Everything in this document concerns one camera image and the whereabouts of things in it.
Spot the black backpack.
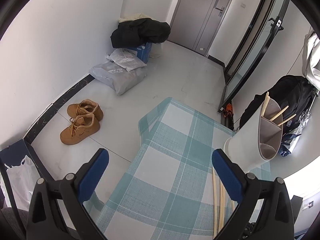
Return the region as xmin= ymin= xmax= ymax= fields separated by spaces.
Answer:
xmin=239 ymin=74 xmax=318 ymax=137

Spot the orange black tool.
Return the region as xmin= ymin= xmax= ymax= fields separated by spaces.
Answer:
xmin=222 ymin=103 xmax=234 ymax=118

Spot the white hanging bag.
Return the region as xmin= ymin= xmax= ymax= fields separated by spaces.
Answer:
xmin=302 ymin=28 xmax=320 ymax=90

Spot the wooden chopstick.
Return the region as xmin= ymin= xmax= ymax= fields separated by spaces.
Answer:
xmin=212 ymin=168 xmax=217 ymax=239
xmin=260 ymin=92 xmax=270 ymax=117
xmin=270 ymin=106 xmax=289 ymax=121
xmin=218 ymin=182 xmax=225 ymax=232
xmin=230 ymin=200 xmax=235 ymax=212
xmin=277 ymin=114 xmax=297 ymax=126

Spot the grey plastic parcel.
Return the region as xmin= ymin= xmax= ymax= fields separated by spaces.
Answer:
xmin=89 ymin=61 xmax=148 ymax=95

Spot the white grey utensil holder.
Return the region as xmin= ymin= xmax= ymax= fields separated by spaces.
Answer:
xmin=223 ymin=99 xmax=283 ymax=172

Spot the white plastic parcel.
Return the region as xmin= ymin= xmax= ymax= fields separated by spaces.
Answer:
xmin=106 ymin=48 xmax=146 ymax=72

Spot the teal plaid placemat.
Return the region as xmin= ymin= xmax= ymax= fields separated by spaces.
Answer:
xmin=83 ymin=96 xmax=272 ymax=240

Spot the grey entrance door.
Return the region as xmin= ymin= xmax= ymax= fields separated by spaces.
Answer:
xmin=168 ymin=0 xmax=231 ymax=56

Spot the silver folded umbrella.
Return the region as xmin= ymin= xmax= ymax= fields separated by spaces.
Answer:
xmin=278 ymin=89 xmax=319 ymax=157

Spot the black speaker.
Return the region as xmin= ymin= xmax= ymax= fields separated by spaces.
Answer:
xmin=290 ymin=195 xmax=303 ymax=224

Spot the cream cloth bundle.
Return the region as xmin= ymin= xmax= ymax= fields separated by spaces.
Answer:
xmin=118 ymin=13 xmax=153 ymax=23

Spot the tan boot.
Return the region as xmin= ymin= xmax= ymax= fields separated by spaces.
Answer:
xmin=60 ymin=113 xmax=100 ymax=145
xmin=67 ymin=99 xmax=104 ymax=121

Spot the blue cardboard box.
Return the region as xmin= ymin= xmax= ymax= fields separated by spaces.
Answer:
xmin=128 ymin=42 xmax=152 ymax=64

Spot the white plastic bag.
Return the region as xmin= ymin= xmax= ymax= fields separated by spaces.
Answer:
xmin=4 ymin=155 xmax=40 ymax=211

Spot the black framed glass door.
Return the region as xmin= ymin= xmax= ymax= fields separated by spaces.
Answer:
xmin=218 ymin=0 xmax=290 ymax=113

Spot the black jacket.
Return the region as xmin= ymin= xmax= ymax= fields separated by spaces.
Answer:
xmin=110 ymin=18 xmax=171 ymax=49

